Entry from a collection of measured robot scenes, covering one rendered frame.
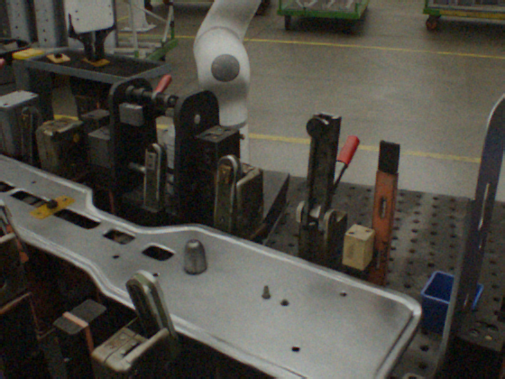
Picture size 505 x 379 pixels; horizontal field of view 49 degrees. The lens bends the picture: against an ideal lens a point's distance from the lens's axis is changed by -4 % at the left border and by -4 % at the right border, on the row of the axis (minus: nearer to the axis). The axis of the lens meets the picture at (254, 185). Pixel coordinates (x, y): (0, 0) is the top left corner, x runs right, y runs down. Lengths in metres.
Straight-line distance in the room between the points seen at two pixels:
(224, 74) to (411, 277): 0.64
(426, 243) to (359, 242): 0.71
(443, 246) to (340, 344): 0.82
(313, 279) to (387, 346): 0.17
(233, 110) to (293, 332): 0.77
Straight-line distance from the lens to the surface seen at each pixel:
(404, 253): 1.47
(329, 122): 0.83
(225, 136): 1.01
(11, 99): 1.39
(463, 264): 0.57
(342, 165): 0.91
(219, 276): 0.85
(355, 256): 0.84
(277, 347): 0.73
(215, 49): 1.31
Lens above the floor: 1.50
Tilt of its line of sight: 27 degrees down
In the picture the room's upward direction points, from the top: 1 degrees counter-clockwise
